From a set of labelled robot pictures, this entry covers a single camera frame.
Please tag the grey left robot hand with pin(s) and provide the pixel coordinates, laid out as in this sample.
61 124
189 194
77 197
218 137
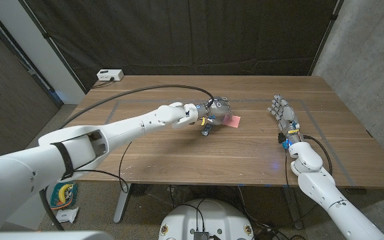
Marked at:
218 111

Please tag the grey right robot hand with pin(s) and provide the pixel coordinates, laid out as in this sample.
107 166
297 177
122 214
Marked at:
287 115

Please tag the pink sticky note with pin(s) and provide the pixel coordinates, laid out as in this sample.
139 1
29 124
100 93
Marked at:
234 122

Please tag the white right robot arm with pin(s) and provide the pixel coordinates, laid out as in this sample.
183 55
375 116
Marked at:
325 190

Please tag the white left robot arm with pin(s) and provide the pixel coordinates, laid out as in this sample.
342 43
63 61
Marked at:
78 150

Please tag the blue toy car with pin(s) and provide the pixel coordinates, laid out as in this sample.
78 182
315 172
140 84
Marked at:
206 130

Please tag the black backdrop curtain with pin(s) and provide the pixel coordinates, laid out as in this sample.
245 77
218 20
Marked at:
192 36

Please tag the grey table leg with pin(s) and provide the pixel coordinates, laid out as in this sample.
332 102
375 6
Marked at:
293 210
122 203

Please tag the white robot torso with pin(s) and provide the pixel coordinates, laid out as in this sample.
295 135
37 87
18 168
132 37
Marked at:
207 216

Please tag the white power box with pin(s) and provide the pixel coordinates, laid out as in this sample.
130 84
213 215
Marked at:
110 74

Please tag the teal tray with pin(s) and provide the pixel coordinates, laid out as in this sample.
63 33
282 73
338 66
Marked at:
72 196

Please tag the yellow banana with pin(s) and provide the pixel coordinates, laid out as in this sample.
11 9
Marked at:
62 195

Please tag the white crumpled item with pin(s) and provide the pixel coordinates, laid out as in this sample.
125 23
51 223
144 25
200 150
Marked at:
66 215

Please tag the dark brown door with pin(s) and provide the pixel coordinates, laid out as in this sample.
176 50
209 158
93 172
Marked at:
8 100

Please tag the black backdrop frame pole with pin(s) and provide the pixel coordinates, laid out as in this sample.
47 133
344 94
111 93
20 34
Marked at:
53 48
325 36

